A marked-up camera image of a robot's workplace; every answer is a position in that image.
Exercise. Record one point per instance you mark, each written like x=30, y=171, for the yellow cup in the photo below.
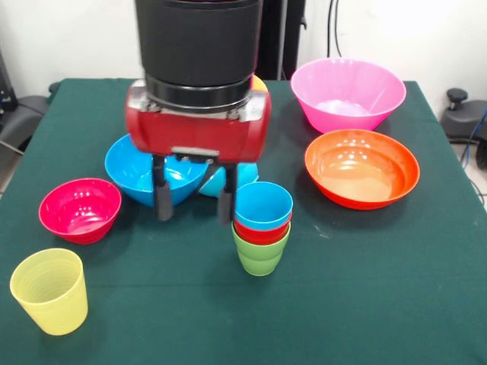
x=49, y=296

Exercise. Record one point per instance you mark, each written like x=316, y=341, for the blue cup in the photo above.
x=262, y=205

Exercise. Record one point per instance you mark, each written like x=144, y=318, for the medium blue bowl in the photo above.
x=125, y=167

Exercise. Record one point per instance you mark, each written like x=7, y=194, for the small crimson bowl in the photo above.
x=80, y=213

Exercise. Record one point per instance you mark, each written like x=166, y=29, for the large orange bowl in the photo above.
x=260, y=84

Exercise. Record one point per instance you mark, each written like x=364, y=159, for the red cup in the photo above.
x=262, y=236

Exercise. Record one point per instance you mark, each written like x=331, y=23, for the large pink bowl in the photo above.
x=354, y=87

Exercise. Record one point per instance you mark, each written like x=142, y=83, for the small light blue bowl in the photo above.
x=247, y=171

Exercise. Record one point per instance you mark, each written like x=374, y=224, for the green cup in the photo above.
x=262, y=258

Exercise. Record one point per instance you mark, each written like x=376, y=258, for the dark green table cloth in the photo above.
x=228, y=334

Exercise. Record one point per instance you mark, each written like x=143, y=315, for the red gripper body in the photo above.
x=198, y=135

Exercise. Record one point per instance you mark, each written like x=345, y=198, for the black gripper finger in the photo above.
x=163, y=190
x=227, y=194

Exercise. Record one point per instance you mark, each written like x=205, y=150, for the black chair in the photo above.
x=23, y=114
x=460, y=121

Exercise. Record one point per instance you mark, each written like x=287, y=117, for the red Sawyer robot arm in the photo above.
x=198, y=42

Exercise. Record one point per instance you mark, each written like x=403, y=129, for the shallow red-orange bowl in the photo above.
x=361, y=167

